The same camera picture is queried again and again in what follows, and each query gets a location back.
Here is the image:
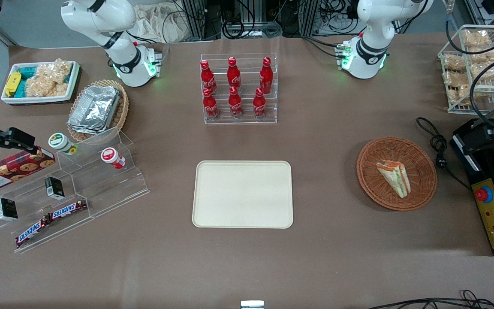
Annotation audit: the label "triangle sandwich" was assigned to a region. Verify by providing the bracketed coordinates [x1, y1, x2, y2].
[376, 160, 412, 199]

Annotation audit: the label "cream plastic tray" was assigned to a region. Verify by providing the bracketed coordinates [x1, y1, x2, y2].
[192, 161, 294, 229]

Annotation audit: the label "clear acrylic stepped stand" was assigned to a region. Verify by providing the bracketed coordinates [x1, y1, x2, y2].
[0, 126, 151, 254]

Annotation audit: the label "red cola bottle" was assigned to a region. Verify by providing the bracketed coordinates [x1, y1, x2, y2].
[200, 60, 217, 95]
[259, 57, 274, 94]
[228, 86, 244, 119]
[227, 57, 242, 91]
[202, 88, 220, 120]
[253, 88, 268, 119]

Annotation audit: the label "foil containers in basket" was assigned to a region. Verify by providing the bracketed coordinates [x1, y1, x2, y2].
[67, 79, 130, 143]

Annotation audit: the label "white plastic snack bin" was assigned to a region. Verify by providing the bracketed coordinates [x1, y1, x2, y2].
[0, 61, 81, 105]

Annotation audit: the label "green lid yogurt cup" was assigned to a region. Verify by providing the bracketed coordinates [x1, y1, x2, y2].
[48, 133, 78, 156]

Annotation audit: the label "red tartan cookie box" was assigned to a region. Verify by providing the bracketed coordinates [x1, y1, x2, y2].
[0, 147, 56, 194]

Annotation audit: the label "aluminium frame post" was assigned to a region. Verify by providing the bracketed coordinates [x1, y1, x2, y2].
[299, 0, 320, 37]
[181, 0, 223, 40]

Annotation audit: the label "clear acrylic bottle rack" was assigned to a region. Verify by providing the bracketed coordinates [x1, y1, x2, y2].
[200, 53, 278, 125]

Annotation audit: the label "yellow snack packet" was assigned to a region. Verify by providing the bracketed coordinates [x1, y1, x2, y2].
[4, 71, 22, 97]

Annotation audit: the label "beige cloth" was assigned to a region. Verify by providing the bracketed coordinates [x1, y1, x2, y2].
[133, 3, 188, 44]

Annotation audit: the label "clear bag rice crackers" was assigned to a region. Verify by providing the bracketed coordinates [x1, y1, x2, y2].
[25, 75, 69, 98]
[36, 59, 73, 85]

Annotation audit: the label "aluminium foil container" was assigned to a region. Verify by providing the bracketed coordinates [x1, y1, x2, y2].
[67, 85, 121, 135]

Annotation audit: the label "red lid yogurt cup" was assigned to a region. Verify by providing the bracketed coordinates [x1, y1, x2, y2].
[100, 147, 126, 170]

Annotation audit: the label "round brown wicker basket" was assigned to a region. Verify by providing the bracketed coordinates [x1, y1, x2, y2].
[356, 137, 438, 212]

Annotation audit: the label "black yellow control box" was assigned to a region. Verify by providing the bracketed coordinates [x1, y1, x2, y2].
[449, 116, 494, 257]

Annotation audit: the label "coiled black cable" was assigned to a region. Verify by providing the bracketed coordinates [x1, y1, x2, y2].
[221, 19, 283, 40]

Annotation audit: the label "white wire rack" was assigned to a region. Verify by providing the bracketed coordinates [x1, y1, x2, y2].
[437, 24, 494, 115]

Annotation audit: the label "black floor cables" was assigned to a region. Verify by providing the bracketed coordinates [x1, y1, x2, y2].
[366, 289, 494, 309]

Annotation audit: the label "snickers chocolate bar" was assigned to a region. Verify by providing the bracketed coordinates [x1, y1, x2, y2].
[48, 199, 88, 221]
[15, 217, 51, 248]

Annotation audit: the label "small black box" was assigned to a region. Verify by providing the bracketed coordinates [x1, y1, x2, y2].
[44, 176, 65, 200]
[0, 197, 18, 221]

